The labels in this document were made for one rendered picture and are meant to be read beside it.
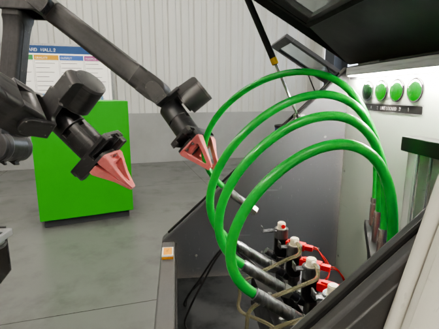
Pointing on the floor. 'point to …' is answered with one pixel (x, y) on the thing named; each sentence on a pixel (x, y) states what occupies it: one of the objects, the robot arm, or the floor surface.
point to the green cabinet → (55, 171)
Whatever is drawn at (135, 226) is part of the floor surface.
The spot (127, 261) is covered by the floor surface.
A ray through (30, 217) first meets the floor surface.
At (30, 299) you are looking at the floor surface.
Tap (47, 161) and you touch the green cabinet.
